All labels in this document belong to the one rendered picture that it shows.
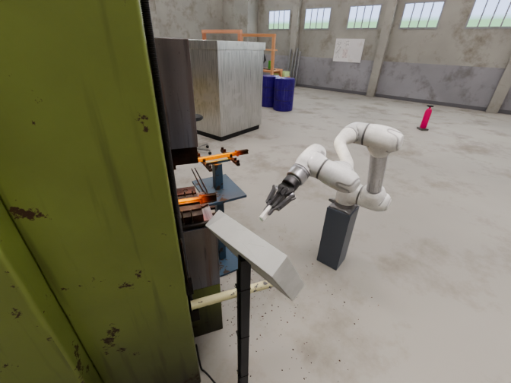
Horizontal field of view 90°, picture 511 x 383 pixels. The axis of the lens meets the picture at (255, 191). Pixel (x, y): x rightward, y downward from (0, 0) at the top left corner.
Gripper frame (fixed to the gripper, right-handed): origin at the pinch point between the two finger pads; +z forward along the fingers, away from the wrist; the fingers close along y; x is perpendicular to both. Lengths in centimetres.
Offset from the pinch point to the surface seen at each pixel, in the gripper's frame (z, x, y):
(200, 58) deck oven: -219, -84, 386
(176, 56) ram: -16, 58, 33
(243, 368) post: 59, -57, -11
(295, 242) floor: -36, -150, 51
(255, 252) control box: 18.2, 16.5, -17.7
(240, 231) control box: 15.4, 16.5, -7.7
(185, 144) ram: 1.1, 30.6, 33.0
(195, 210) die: 15.9, -7.1, 40.6
